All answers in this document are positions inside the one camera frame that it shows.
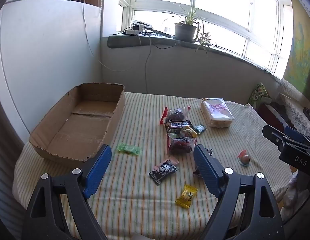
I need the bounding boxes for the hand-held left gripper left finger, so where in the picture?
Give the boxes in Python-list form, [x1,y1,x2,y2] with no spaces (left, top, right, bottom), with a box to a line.
[21,144,113,240]

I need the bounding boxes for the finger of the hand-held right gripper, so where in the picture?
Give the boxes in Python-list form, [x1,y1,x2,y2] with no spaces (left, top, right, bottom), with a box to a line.
[262,124,310,153]
[284,126,310,147]

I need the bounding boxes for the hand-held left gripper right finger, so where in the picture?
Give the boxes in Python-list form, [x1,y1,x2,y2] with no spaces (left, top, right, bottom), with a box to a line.
[193,144,285,240]

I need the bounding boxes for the yellow candy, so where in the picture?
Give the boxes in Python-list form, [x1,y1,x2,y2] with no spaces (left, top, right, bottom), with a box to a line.
[175,184,198,210]

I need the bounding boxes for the green candy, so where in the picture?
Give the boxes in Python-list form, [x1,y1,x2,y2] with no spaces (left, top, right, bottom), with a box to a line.
[117,142,141,155]

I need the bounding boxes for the red round snack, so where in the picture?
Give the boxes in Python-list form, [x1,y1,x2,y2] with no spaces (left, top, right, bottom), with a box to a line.
[237,149,251,167]

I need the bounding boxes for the clear bag of dark fruit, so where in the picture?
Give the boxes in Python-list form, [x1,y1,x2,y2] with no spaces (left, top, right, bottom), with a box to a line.
[159,106,191,124]
[166,132,197,157]

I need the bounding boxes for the pink and black snack packet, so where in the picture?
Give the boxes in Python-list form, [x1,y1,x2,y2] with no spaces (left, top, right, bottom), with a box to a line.
[148,156,179,186]

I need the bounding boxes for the yellow green snack packet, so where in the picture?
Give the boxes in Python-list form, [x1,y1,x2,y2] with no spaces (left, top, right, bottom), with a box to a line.
[181,127,198,138]

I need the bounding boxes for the cardboard box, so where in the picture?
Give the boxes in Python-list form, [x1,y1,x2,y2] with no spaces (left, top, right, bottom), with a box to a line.
[28,82,126,162]

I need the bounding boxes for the dark chocolate bar white print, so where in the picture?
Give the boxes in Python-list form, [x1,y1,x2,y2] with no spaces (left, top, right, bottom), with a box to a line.
[164,120,193,130]

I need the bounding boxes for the packaged sliced bread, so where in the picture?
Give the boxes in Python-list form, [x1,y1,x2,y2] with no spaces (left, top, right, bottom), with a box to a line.
[200,98,235,128]

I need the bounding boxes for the dark red furniture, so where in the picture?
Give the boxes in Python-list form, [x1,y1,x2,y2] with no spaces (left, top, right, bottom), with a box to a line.
[257,102,295,130]

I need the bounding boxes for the white lace cloth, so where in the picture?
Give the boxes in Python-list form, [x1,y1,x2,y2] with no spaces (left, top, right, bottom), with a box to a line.
[275,77,310,140]

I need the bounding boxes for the white cabinet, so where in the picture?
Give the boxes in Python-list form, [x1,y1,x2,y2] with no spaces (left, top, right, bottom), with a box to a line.
[0,0,103,140]

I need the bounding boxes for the grey stone windowsill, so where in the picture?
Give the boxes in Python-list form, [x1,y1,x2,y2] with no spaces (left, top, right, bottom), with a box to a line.
[107,34,281,83]

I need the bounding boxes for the potted spider plant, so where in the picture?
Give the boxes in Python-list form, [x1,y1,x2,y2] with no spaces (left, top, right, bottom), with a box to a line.
[161,0,213,58]

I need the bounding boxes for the dark flat device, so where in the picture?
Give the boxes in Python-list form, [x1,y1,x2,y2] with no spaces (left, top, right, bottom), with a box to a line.
[132,20,153,29]

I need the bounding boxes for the green snack bag by wall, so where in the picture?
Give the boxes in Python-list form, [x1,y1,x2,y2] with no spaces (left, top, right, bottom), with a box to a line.
[248,82,270,108]

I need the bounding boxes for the grey hanging cable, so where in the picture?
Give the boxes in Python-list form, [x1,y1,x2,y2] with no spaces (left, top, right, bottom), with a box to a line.
[144,34,152,93]

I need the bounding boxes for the electronics and cables on sill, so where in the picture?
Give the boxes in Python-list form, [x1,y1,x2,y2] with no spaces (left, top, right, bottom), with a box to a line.
[112,27,188,50]

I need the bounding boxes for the thin white cable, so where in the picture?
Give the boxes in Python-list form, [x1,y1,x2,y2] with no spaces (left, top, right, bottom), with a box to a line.
[82,0,135,72]

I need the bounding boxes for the white window frame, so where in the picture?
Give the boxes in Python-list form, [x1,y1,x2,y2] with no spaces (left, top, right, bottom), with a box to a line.
[117,0,293,78]

